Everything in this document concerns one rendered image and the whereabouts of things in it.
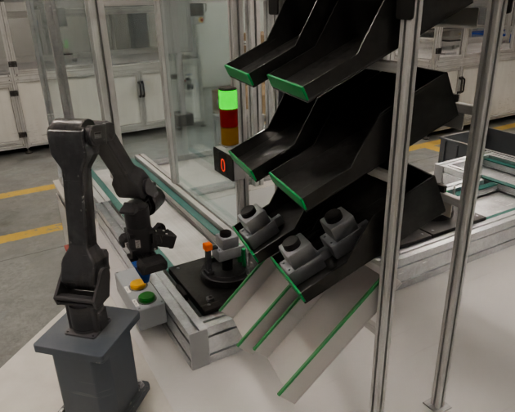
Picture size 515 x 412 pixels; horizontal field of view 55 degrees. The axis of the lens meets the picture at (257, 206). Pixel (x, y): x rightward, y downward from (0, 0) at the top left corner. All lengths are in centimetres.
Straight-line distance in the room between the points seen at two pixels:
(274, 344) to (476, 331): 58
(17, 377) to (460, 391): 98
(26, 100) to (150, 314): 523
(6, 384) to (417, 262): 108
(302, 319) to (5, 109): 559
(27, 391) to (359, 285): 76
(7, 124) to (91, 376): 547
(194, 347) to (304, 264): 42
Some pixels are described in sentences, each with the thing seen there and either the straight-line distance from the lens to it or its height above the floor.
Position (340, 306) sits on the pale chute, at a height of 111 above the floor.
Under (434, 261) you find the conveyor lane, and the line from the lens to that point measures 155.
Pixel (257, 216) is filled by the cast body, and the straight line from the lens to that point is 93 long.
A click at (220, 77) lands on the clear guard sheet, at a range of 148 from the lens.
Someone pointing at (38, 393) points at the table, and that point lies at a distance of 125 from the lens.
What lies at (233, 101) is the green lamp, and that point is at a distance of 136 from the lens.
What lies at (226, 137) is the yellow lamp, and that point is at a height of 128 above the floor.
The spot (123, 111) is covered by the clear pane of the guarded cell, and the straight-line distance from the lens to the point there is 248.
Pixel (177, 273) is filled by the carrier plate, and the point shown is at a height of 97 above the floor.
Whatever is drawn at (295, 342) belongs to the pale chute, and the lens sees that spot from 98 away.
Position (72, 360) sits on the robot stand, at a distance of 102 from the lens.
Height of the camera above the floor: 164
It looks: 23 degrees down
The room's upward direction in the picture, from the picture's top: 2 degrees counter-clockwise
